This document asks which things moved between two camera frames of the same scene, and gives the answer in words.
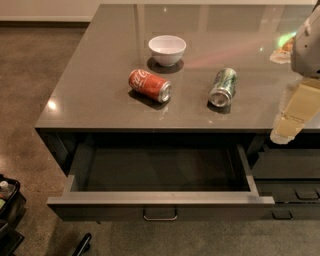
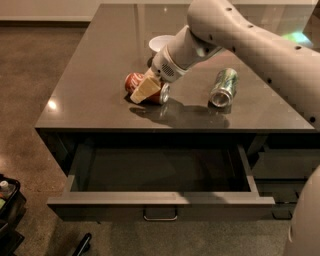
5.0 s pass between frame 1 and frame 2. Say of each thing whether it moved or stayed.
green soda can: stayed
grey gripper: moved
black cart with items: stayed
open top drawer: stayed
